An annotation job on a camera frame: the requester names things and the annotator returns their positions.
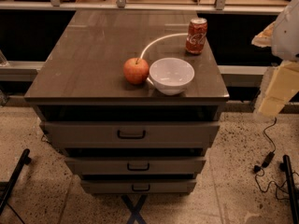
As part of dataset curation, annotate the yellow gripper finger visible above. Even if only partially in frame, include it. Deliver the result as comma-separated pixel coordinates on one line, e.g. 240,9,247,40
251,22,275,48
258,61,299,118

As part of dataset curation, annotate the red coke can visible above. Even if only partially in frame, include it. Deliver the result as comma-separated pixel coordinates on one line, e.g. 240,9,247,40
185,18,207,55

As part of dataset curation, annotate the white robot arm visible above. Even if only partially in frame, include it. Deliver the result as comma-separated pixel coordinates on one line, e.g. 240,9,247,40
251,0,299,118

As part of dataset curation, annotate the black right floor bar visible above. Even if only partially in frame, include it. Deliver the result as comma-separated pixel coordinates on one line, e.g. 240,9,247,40
280,155,299,224

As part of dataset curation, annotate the black floor bar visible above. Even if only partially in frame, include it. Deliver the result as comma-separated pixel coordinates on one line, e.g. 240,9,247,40
280,155,299,224
0,148,32,215

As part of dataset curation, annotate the white bowl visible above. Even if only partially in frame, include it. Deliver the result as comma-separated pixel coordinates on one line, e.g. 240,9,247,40
148,58,194,95

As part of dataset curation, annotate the red apple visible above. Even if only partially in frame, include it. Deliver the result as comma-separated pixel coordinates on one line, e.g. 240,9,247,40
123,58,150,85

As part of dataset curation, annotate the grey drawer cabinet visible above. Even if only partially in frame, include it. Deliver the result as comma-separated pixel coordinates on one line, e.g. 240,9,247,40
25,10,229,194

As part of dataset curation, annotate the blue cross floor tape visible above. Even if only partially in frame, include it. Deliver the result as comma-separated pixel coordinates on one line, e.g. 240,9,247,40
121,195,147,224

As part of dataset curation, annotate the bottom drawer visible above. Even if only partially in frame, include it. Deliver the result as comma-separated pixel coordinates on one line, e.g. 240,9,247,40
81,179,196,194

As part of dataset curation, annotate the drawer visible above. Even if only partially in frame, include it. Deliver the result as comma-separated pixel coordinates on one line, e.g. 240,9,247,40
40,121,220,148
65,157,206,175
81,179,196,194

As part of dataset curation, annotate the middle drawer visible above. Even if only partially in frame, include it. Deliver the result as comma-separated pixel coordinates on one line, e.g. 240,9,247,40
65,157,206,175

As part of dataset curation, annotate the top drawer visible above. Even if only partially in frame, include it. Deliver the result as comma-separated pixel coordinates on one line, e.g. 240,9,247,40
40,121,220,148

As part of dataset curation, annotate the black left floor bar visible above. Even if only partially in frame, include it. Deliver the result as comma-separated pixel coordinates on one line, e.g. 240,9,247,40
0,148,32,215

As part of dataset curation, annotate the metal shelf rail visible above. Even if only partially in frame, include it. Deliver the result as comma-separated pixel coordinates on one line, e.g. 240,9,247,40
0,0,299,16

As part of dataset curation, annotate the black power cable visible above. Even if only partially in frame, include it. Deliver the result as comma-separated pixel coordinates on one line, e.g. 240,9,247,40
252,117,299,202

